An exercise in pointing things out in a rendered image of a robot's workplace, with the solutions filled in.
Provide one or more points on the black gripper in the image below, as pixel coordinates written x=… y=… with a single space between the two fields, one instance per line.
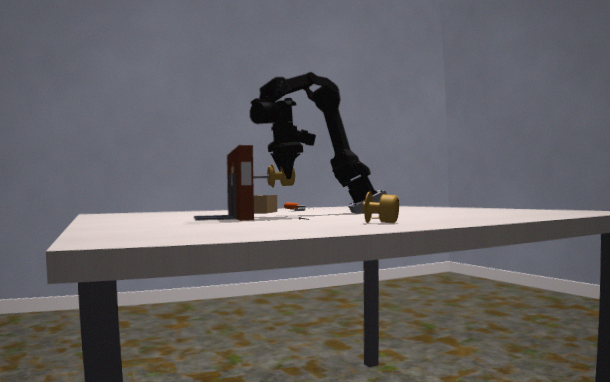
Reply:
x=283 y=134

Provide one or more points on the tan cardboard box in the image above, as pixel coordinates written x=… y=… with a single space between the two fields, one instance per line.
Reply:
x=265 y=203

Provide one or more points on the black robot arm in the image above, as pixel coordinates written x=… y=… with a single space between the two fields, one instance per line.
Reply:
x=345 y=165

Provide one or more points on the orange-handled screwdriver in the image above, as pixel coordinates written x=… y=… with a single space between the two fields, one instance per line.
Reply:
x=292 y=206

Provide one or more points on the reddish-brown wooden door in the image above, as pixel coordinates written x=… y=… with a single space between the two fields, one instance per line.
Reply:
x=244 y=193

